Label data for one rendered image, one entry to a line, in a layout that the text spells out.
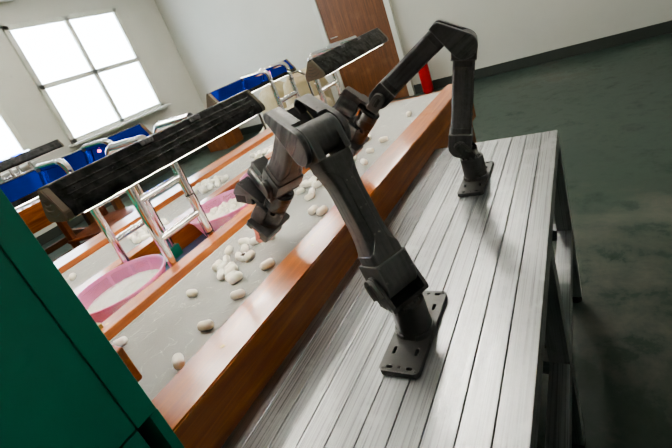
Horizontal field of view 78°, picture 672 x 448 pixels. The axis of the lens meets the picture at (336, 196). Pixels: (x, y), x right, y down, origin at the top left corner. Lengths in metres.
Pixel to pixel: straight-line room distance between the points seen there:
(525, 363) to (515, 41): 4.99
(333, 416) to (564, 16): 5.10
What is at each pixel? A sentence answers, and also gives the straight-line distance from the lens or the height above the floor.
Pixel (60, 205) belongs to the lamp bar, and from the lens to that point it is 0.92.
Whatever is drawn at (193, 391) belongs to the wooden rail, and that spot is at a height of 0.76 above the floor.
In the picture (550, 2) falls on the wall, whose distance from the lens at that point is 5.45.
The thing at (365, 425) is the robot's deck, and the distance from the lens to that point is 0.70.
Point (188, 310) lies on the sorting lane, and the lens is 1.04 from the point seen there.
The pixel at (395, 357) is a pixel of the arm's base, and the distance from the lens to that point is 0.75.
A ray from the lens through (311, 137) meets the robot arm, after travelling 0.66.
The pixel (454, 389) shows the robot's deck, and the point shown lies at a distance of 0.70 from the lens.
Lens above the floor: 1.20
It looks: 21 degrees down
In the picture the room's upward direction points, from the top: 21 degrees counter-clockwise
